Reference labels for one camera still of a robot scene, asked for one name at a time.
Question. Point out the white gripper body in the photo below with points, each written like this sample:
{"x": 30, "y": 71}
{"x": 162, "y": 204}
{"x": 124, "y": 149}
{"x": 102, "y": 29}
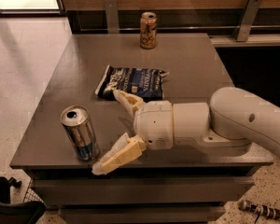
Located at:
{"x": 154, "y": 125}

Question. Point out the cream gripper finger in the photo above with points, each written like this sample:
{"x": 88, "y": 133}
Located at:
{"x": 125, "y": 150}
{"x": 130, "y": 102}

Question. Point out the silver blue redbull can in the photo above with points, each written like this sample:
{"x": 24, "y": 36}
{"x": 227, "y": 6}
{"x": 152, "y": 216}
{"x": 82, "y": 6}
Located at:
{"x": 76, "y": 121}

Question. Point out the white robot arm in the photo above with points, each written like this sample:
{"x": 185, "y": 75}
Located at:
{"x": 233, "y": 119}

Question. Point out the orange drink can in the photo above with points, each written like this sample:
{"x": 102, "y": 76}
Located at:
{"x": 148, "y": 30}

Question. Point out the blue chip bag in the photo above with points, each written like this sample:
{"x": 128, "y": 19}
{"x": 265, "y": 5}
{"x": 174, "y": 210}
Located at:
{"x": 143, "y": 82}

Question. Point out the grey drawer cabinet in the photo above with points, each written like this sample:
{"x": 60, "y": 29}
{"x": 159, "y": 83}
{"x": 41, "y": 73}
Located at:
{"x": 195, "y": 72}

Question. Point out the upper grey drawer front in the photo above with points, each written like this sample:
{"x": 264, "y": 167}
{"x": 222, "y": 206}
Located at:
{"x": 142, "y": 190}

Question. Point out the grey drawer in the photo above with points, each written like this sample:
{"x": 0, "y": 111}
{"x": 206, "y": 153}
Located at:
{"x": 143, "y": 215}
{"x": 142, "y": 190}

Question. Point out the lower grey drawer front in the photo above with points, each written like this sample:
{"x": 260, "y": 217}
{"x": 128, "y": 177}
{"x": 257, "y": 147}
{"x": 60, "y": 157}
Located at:
{"x": 143, "y": 215}

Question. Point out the black chair part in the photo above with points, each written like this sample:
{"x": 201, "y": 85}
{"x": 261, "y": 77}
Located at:
{"x": 17, "y": 213}

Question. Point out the striped black white tool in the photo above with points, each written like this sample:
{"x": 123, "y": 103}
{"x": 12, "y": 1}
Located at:
{"x": 259, "y": 209}

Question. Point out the left metal wall bracket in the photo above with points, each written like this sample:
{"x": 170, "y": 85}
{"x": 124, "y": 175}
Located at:
{"x": 112, "y": 16}

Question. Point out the metal wall bracket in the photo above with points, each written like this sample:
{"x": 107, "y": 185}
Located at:
{"x": 246, "y": 22}
{"x": 112, "y": 16}

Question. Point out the right metal wall bracket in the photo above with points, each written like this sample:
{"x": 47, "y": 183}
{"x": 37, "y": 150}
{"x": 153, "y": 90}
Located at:
{"x": 246, "y": 22}

